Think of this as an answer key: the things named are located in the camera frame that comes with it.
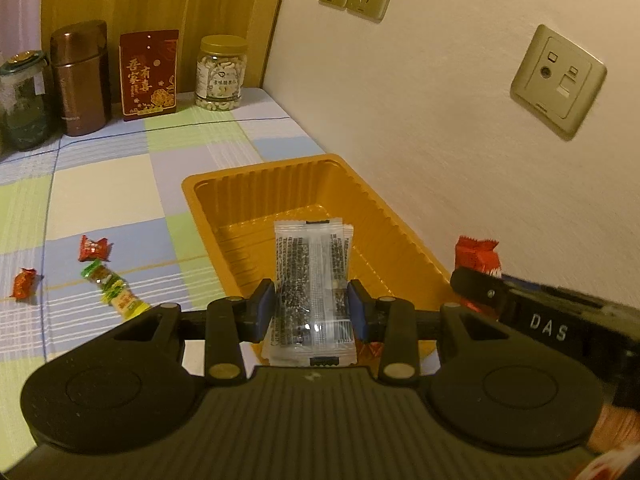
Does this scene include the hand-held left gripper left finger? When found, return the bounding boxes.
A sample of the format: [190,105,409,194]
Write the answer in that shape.
[112,280,278,386]

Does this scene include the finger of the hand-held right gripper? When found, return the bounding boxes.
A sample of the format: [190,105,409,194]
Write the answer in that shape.
[449,267,508,318]

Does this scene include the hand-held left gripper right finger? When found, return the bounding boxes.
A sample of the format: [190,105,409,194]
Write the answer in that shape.
[346,279,511,386]

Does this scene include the red snack packet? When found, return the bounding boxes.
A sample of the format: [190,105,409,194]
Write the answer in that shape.
[454,235,501,311]

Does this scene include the clear snack packet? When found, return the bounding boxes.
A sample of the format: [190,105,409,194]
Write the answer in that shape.
[266,217,357,368]

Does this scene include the yellow plastic tray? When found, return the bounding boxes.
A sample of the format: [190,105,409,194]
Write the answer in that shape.
[181,157,453,376]

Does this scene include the yellow green candy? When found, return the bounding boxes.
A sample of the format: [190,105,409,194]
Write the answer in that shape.
[102,282,151,320]

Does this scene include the small red candy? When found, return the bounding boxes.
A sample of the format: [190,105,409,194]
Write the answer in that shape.
[11,268,38,302]

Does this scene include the person's right hand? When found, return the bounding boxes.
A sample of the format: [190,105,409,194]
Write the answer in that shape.
[590,404,640,456]

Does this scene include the plastic jar of nuts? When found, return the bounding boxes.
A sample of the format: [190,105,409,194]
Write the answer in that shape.
[194,35,248,111]

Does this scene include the red gift box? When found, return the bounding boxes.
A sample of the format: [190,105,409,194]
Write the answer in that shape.
[120,30,180,122]

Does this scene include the brown metal canister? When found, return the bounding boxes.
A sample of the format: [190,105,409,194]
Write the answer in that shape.
[50,20,112,137]

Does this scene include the green glass jar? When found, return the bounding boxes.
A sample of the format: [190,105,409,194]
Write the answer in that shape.
[0,50,53,152]

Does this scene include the sheer curtain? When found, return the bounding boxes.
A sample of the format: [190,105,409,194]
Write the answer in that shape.
[0,0,46,61]

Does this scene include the beige network wall plate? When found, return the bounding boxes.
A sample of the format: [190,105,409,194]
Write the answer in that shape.
[510,24,607,141]

